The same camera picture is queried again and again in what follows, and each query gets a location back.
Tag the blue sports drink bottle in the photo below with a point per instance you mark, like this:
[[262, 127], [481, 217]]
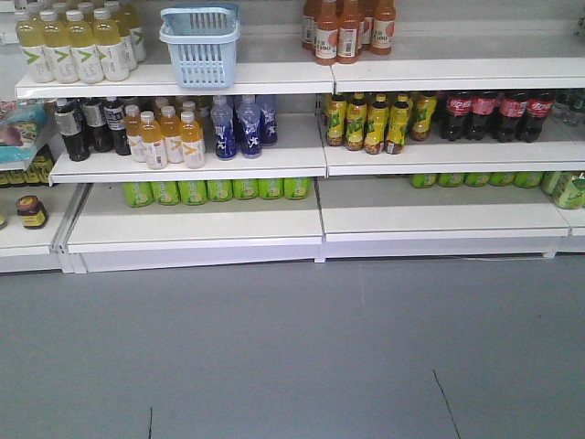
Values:
[[268, 126], [249, 114], [222, 118]]

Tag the dark sauce jar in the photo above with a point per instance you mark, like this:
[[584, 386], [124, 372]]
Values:
[[32, 212]]

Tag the dark tea bottle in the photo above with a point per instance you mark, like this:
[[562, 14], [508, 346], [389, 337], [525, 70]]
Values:
[[114, 115], [95, 119], [69, 121]]

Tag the orange C100 juice bottle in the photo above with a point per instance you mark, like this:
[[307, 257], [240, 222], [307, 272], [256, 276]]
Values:
[[325, 35], [348, 32], [383, 27]]

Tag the yellow lemon tea bottle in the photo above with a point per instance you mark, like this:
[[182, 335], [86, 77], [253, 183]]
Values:
[[398, 121], [336, 117], [377, 119], [356, 117]]

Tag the green drink can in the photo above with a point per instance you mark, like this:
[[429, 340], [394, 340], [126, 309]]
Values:
[[193, 192], [137, 194], [270, 188], [245, 189], [219, 190], [166, 193], [297, 188]]

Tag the light blue plastic basket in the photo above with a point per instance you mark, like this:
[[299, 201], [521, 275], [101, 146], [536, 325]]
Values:
[[202, 41]]

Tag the white metal shelf unit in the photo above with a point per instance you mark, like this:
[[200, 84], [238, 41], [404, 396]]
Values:
[[362, 206]]

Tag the cola bottle red label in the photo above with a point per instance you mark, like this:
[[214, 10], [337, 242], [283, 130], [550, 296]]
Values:
[[539, 105], [458, 105], [510, 111], [483, 105]]

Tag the orange vitamin drink bottle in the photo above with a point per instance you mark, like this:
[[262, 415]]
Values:
[[192, 142], [152, 141], [170, 124]]

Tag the pale yellow drink bottle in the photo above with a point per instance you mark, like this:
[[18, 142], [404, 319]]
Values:
[[83, 48], [109, 45], [30, 37], [58, 48]]

